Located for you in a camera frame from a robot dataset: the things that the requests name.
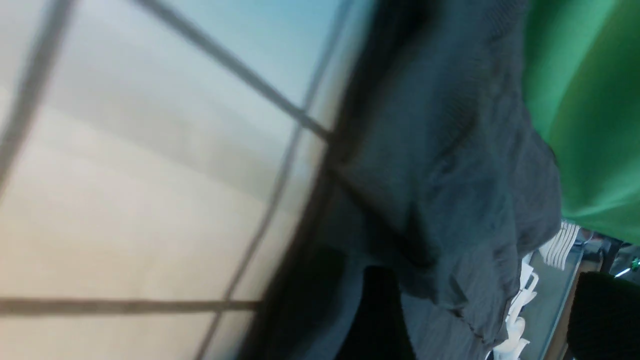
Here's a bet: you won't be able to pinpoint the dark gray long-sleeve shirt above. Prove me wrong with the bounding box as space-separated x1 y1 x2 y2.
237 0 562 360

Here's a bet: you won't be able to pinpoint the white grid paper mat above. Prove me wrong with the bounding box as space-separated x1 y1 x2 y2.
1 0 377 360

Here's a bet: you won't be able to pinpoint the white plastic hangers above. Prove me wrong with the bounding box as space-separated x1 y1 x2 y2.
487 222 585 360

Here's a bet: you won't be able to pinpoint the green backdrop cloth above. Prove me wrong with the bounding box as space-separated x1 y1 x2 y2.
523 0 640 245

